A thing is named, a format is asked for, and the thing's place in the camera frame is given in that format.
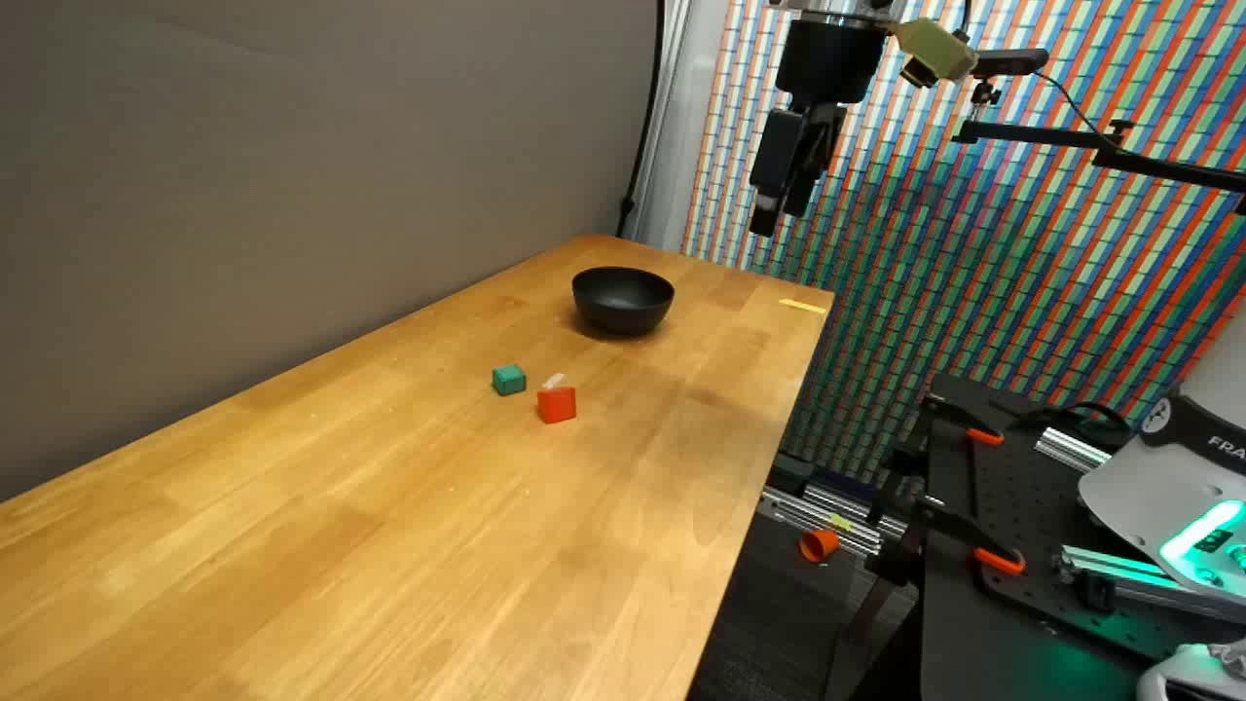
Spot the colourful patterned backdrop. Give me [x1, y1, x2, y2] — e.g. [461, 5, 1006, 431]
[676, 0, 1246, 490]

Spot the black perforated mounting table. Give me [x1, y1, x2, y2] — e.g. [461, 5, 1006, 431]
[914, 375, 1246, 701]

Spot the white grey device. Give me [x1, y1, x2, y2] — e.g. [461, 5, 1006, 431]
[1132, 637, 1246, 701]

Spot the striped aluminium rail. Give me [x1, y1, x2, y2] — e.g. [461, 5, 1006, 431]
[755, 483, 914, 562]

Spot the black clamp orange handle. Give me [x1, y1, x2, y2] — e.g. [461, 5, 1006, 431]
[902, 494, 1033, 583]
[918, 392, 1011, 455]

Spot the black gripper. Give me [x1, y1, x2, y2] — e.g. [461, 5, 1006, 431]
[748, 10, 893, 240]

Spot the black bar camera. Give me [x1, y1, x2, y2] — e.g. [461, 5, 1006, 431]
[970, 47, 1055, 82]

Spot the orange capped clamp end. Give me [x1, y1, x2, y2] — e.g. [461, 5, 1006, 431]
[793, 520, 844, 570]

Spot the long aluminium extrusion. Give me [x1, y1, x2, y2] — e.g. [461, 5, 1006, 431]
[1055, 541, 1246, 632]

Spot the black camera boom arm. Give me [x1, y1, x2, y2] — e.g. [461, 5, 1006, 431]
[949, 72, 1246, 217]

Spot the beige wrist camera box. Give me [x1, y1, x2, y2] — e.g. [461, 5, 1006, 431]
[893, 17, 976, 93]

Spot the short aluminium extrusion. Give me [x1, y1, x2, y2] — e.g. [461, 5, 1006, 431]
[1033, 424, 1121, 475]

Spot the black bowl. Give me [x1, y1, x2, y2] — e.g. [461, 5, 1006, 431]
[570, 265, 680, 341]

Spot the red block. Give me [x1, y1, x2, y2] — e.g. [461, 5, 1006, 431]
[534, 380, 584, 427]

